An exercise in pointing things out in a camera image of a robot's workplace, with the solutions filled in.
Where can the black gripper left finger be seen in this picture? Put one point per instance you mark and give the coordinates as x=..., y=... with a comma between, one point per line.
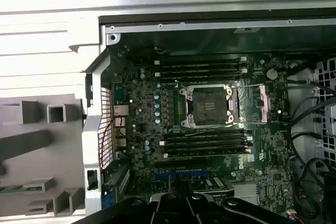
x=162, y=208

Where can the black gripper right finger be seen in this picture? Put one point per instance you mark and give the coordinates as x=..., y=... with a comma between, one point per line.
x=199, y=208

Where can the metal socket cover frame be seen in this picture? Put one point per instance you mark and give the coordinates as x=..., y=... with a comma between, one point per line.
x=264, y=103

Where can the thin metal locking lever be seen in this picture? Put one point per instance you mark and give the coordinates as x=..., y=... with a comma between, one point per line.
x=180, y=84

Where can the CPU socket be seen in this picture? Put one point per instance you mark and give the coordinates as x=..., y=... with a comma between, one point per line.
x=207, y=106

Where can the small black graphics card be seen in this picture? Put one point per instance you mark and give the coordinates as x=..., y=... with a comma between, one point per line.
x=218, y=183

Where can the blue expansion slot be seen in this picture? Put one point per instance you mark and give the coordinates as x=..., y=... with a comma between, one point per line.
x=162, y=175

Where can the silver finned heatsink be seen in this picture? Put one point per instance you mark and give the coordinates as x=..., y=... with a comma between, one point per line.
x=244, y=190

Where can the black RAM slot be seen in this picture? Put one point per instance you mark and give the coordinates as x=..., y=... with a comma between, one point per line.
x=207, y=139
x=223, y=134
x=204, y=59
x=207, y=145
x=204, y=64
x=207, y=152
x=204, y=70
x=204, y=76

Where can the green motherboard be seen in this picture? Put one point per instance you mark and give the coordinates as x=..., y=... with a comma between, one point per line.
x=265, y=153

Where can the black silver PC case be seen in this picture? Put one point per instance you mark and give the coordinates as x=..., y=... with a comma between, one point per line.
x=90, y=134

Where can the grey parts rack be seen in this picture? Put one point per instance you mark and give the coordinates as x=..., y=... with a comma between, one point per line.
x=65, y=142

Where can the round coin cell battery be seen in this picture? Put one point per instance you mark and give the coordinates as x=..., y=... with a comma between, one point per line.
x=272, y=73

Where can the green RAM stick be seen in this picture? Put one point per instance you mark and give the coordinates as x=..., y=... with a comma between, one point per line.
x=10, y=190

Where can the silver perforated drive cage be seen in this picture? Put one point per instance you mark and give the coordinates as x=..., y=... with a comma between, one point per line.
x=331, y=115

